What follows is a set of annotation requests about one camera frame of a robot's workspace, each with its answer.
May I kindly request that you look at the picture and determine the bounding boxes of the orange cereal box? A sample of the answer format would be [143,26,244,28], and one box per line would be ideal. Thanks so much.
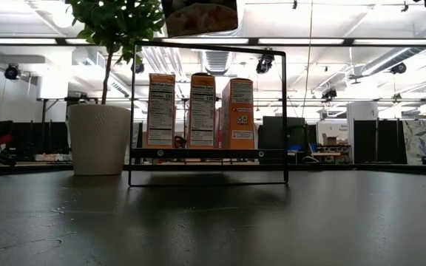
[146,72,177,149]
[188,72,217,149]
[220,77,255,150]

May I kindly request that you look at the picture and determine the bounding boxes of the blue Frosted Flakes box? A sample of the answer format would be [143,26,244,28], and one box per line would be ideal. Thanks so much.
[160,0,240,38]

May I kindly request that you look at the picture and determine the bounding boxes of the black cabinet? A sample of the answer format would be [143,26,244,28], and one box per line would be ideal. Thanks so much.
[257,116,306,163]

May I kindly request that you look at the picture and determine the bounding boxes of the black table mat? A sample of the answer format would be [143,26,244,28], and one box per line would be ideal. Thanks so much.
[0,169,426,266]

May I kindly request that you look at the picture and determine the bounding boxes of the white ribbed plant pot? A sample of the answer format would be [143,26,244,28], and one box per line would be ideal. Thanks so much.
[67,103,132,177]

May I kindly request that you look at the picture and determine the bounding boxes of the cardboard box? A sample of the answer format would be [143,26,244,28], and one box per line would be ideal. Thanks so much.
[322,132,339,147]

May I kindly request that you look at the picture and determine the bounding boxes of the white square pillar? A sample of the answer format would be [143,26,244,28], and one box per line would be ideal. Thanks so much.
[345,101,379,163]

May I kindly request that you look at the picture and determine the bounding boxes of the green leafy plant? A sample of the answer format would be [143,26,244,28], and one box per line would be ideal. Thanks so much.
[64,0,166,106]

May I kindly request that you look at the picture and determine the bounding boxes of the black partition panels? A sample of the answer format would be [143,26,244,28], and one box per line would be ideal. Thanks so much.
[0,120,70,156]
[353,118,408,165]

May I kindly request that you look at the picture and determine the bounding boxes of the floral patterned panel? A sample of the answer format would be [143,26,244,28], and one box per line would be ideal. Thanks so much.
[402,120,426,166]

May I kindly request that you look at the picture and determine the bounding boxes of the ribbed silver duct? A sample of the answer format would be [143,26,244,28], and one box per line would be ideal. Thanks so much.
[200,50,232,75]

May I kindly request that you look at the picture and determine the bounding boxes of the hanging black cable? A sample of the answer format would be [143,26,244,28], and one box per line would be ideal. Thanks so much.
[301,0,314,119]

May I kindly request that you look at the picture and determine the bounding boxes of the silver ceiling duct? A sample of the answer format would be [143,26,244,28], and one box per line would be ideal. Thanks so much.
[356,14,426,77]

